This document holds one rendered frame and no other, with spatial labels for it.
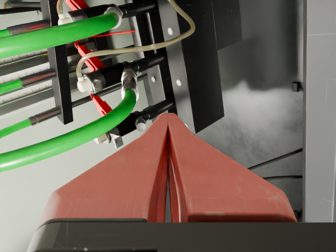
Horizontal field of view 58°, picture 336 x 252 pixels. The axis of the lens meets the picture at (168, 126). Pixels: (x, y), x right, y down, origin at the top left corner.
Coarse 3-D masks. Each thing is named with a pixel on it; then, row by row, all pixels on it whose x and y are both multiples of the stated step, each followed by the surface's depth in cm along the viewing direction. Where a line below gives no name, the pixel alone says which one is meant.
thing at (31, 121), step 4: (32, 116) 57; (24, 120) 56; (28, 120) 56; (32, 120) 56; (12, 124) 55; (16, 124) 55; (20, 124) 55; (24, 124) 56; (28, 124) 56; (32, 124) 56; (4, 128) 54; (8, 128) 54; (12, 128) 54; (16, 128) 55; (20, 128) 55; (0, 132) 53; (4, 132) 53; (8, 132) 54; (12, 132) 55; (0, 136) 53
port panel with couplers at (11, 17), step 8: (0, 0) 56; (8, 0) 57; (16, 0) 58; (24, 0) 59; (32, 0) 60; (0, 8) 57; (0, 16) 57; (8, 16) 58; (16, 16) 59; (24, 16) 60
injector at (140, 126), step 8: (160, 104) 50; (168, 104) 51; (136, 112) 47; (144, 112) 48; (152, 112) 49; (160, 112) 50; (128, 120) 46; (136, 120) 46; (144, 120) 46; (112, 128) 44; (120, 128) 45; (128, 128) 46; (136, 128) 47; (144, 128) 45
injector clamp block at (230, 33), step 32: (160, 0) 44; (192, 0) 45; (224, 0) 49; (160, 32) 50; (224, 32) 51; (160, 64) 51; (192, 64) 47; (160, 96) 54; (192, 96) 49; (192, 128) 51
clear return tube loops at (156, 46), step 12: (60, 0) 37; (168, 0) 39; (60, 12) 37; (180, 12) 38; (192, 24) 37; (180, 36) 36; (120, 48) 36; (132, 48) 36; (144, 48) 35; (156, 48) 35; (84, 60) 40
